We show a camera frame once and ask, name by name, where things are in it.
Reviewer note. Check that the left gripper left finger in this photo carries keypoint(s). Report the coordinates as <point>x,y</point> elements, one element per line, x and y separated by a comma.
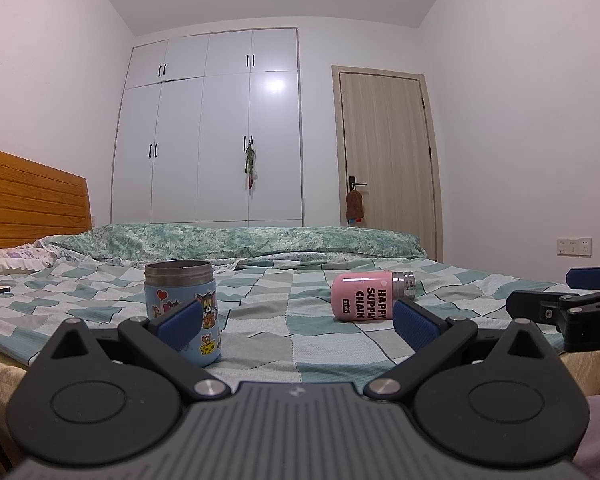
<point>98,397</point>

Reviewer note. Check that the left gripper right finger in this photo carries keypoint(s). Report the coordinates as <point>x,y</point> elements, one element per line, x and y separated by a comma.
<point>481,404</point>

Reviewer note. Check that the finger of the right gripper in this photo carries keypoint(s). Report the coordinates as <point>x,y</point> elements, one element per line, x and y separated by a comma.
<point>584,278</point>
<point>547,307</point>

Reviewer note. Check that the pink happy supply chain cup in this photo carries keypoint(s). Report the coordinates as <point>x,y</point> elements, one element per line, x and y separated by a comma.
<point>370,295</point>

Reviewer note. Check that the blue cartoon sticker cup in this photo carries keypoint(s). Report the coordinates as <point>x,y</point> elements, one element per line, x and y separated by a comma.
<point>181,304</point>

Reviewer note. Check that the frilled floral pillow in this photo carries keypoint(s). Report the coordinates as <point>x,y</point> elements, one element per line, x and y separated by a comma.
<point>26,259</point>

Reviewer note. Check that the green floral duvet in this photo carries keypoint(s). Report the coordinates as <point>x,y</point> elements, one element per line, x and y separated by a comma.
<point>144,242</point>

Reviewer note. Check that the checkered teal bed sheet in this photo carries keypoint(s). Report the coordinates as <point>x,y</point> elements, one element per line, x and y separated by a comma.
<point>274,311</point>

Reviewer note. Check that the orange wooden headboard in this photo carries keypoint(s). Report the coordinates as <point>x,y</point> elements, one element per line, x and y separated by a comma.
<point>38,201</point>

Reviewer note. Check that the light wooden door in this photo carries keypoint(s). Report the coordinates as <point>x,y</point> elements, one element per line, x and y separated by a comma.
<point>385,138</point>

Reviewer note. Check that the white built-in wardrobe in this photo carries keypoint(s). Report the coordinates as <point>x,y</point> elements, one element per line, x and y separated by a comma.
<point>189,107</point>

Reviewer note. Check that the green hanging ornament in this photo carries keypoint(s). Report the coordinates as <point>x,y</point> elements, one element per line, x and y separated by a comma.
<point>249,163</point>

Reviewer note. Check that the white wall socket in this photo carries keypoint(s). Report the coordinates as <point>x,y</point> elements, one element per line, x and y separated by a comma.
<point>575,246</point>

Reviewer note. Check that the black door handle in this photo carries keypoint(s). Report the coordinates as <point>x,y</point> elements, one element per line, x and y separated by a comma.
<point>355,184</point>

